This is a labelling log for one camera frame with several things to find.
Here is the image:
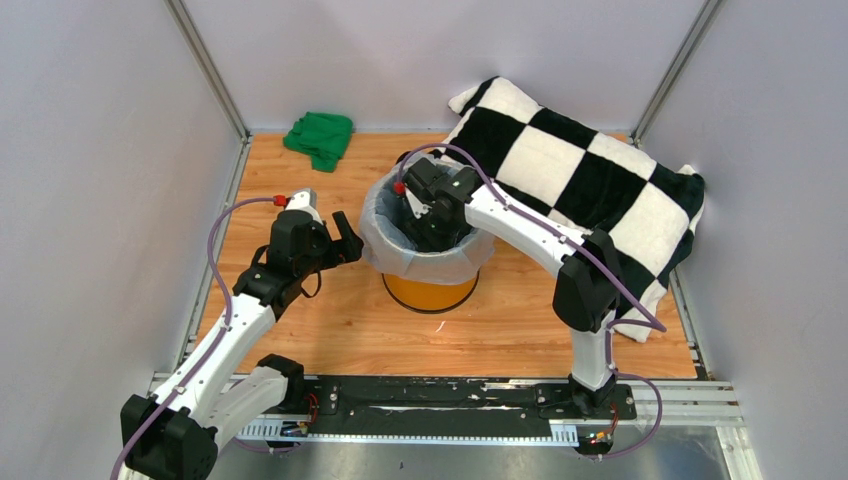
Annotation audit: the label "black white checkered pillow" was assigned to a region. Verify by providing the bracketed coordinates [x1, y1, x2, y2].
[435, 76, 706, 313]

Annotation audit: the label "orange trash bin gold rim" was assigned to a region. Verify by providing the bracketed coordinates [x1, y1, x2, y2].
[381, 274, 480, 314]

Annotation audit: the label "green cloth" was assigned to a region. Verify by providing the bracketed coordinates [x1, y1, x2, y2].
[282, 112, 354, 173]

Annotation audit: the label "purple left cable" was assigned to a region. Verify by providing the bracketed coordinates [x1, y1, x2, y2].
[109, 193, 289, 480]

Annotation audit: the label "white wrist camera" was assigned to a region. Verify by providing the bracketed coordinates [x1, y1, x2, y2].
[284, 188, 323, 224]
[404, 189, 431, 219]

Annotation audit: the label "left aluminium corner post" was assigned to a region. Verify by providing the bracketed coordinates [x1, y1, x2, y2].
[164, 0, 250, 143]

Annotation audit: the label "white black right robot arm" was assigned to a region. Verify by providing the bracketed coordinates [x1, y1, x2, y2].
[395, 159, 621, 418]

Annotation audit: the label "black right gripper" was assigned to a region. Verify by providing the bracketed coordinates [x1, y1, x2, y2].
[403, 204, 470, 266]

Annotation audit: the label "aluminium frame rail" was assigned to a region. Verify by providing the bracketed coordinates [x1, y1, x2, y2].
[119, 374, 763, 480]

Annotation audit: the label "translucent blue plastic bag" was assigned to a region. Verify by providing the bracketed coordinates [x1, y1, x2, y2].
[358, 166, 495, 285]

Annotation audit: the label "aluminium corner post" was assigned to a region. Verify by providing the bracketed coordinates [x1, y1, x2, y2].
[164, 0, 250, 143]
[630, 0, 725, 148]

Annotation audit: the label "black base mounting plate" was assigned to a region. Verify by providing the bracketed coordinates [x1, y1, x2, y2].
[259, 375, 637, 441]

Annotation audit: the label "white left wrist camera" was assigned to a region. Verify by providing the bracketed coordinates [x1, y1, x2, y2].
[284, 188, 323, 224]

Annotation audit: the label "right aluminium corner post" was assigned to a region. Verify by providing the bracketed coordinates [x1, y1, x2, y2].
[630, 0, 725, 148]

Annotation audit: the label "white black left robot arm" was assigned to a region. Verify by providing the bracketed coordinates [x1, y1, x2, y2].
[110, 209, 363, 479]

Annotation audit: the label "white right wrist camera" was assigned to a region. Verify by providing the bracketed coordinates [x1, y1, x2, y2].
[404, 189, 431, 219]

